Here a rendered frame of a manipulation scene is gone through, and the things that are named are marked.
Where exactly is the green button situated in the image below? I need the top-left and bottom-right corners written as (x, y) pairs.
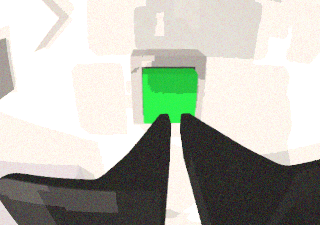
top-left (129, 49), bottom-right (207, 124)

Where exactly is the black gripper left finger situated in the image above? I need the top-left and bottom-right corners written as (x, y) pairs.
top-left (0, 114), bottom-right (171, 225)

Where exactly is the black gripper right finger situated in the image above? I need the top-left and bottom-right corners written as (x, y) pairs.
top-left (180, 113), bottom-right (320, 225)

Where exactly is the red button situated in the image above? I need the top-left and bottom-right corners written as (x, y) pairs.
top-left (0, 38), bottom-right (15, 98)

